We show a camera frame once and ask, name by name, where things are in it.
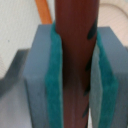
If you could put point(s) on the round wooden plate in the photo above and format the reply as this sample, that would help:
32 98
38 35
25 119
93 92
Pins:
116 19

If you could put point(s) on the wooden handled fork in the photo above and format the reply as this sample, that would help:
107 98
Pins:
44 12

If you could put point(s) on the pale green gripper left finger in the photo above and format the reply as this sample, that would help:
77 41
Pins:
43 79

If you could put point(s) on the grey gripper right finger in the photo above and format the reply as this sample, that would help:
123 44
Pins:
109 82

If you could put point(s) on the white woven placemat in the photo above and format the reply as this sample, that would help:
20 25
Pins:
19 21

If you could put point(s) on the brown toy sausage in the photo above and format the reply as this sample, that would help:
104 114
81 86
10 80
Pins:
76 23

